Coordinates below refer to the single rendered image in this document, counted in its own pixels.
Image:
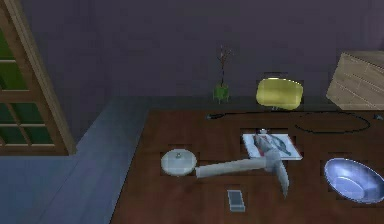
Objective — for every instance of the light wooden chest of drawers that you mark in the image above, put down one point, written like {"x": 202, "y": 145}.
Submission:
{"x": 360, "y": 81}

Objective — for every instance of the dark brown wooden table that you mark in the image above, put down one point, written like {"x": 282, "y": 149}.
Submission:
{"x": 206, "y": 196}

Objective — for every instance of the small grey phone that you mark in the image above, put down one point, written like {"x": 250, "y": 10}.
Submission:
{"x": 236, "y": 200}

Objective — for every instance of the green potted bare plant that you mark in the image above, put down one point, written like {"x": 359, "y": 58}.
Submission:
{"x": 221, "y": 91}

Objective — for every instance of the wooden framed window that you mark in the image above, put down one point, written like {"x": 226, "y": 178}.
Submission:
{"x": 23, "y": 100}

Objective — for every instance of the blue metal bowl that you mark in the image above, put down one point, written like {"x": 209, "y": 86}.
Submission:
{"x": 353, "y": 180}

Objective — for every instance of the white round lid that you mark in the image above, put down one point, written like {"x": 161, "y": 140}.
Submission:
{"x": 178, "y": 162}

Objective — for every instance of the yellow chair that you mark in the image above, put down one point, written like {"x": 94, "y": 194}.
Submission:
{"x": 279, "y": 93}

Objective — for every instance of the white picture book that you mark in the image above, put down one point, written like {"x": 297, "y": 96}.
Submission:
{"x": 283, "y": 146}

